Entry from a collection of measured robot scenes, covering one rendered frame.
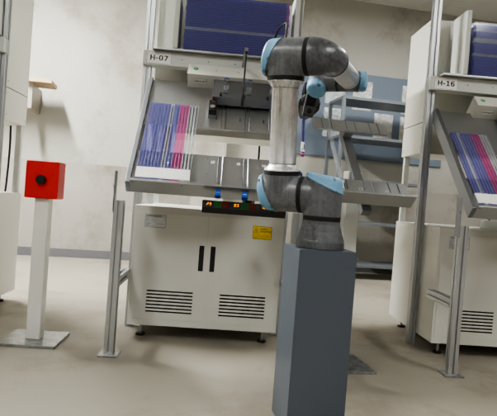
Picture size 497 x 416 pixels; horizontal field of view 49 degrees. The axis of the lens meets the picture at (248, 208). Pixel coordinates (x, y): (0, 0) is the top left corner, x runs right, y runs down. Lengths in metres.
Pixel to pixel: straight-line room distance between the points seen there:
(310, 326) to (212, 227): 1.03
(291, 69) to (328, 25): 4.26
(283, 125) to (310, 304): 0.55
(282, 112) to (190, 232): 1.03
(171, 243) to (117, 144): 2.93
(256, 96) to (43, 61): 3.28
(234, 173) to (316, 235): 0.75
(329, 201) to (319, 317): 0.35
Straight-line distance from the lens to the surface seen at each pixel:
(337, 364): 1.71
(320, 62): 1.68
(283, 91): 1.70
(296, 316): 1.63
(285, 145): 1.69
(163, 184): 2.24
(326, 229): 1.65
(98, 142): 5.41
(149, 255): 2.58
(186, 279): 2.57
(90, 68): 5.52
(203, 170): 2.31
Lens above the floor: 0.69
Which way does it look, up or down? 1 degrees down
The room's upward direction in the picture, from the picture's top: 4 degrees clockwise
